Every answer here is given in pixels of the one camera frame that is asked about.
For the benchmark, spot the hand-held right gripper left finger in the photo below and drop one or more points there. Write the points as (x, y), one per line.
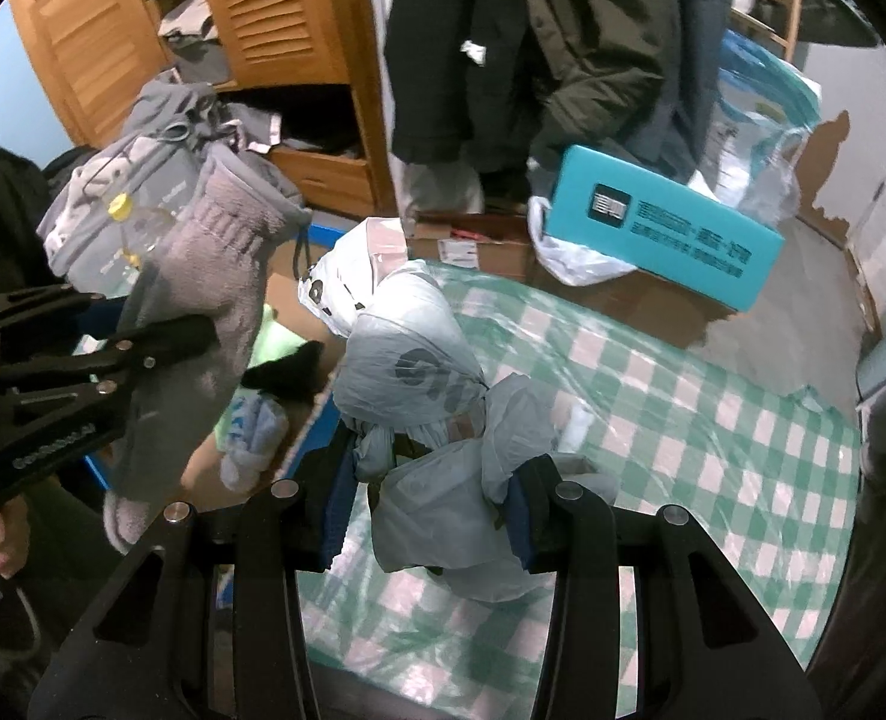
(338, 510)

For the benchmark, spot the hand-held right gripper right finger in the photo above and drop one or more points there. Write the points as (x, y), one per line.
(521, 517)

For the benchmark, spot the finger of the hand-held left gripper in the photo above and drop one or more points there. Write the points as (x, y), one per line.
(30, 315)
(150, 349)

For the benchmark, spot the blue storage box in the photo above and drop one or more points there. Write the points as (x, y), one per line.
(304, 435)

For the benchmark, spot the grey fuzzy sock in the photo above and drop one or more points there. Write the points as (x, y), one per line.
(203, 255)

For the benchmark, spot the light green cloth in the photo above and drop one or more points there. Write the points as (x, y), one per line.
(274, 341)

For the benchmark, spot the black soft cloth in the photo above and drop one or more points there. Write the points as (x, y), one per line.
(293, 375)

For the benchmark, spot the bundle of white plastic bags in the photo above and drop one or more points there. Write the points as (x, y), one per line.
(413, 360)

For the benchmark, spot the yellow-capped plastic bottle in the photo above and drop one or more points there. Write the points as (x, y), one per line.
(131, 229)

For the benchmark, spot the grey bag with bottle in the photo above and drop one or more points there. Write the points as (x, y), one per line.
(150, 165)

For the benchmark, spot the green checkered tablecloth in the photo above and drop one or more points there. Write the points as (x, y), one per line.
(712, 450)

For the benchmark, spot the white plastic bag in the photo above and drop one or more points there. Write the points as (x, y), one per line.
(570, 259)

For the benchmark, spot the brown cardboard box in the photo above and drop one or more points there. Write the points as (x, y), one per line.
(488, 255)

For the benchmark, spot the teal printed box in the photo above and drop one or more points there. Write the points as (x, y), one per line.
(675, 262)

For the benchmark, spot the wooden louvred wardrobe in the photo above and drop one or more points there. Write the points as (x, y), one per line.
(278, 7)

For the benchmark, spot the clear plastic bag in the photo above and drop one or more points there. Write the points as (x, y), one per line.
(757, 135)

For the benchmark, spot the olive hanging jacket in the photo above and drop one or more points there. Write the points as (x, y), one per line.
(600, 37)

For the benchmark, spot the grey-blue hanging jacket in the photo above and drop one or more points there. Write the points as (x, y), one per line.
(698, 52)

